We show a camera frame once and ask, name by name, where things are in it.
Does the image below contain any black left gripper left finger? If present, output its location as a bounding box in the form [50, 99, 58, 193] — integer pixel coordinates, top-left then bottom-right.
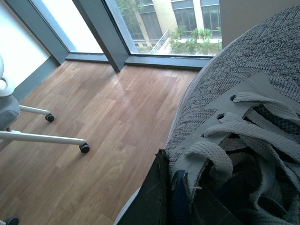
[114, 149, 169, 225]

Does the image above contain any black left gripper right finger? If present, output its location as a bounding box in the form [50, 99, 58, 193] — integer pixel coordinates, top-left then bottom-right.
[182, 172, 234, 225]

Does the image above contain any grey knit sneaker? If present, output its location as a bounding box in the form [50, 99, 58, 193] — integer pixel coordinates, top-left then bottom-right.
[112, 4, 300, 225]

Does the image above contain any white office chair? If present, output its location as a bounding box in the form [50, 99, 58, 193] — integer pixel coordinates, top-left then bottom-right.
[0, 55, 91, 225]

